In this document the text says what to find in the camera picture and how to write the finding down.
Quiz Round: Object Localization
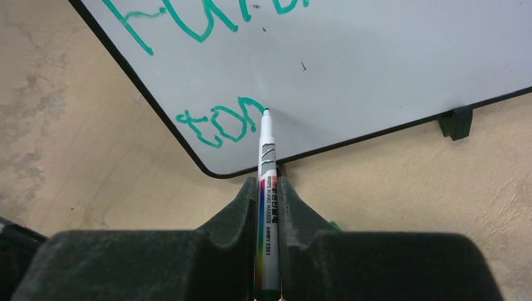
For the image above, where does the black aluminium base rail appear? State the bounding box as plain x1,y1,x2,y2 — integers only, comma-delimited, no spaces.
1,217,48,300

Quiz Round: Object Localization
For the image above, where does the white green whiteboard marker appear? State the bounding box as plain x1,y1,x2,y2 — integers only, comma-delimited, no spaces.
255,109,281,300

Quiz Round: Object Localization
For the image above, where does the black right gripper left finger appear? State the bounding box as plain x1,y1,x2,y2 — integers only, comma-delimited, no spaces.
13,177,257,300

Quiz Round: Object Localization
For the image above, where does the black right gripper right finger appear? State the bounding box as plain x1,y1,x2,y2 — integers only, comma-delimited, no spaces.
277,177,503,300

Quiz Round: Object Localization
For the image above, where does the green marker cap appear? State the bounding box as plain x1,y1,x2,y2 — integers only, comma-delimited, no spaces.
329,221,342,231

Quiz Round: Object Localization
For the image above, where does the white whiteboard black frame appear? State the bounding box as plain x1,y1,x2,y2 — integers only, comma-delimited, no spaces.
72,1,531,179

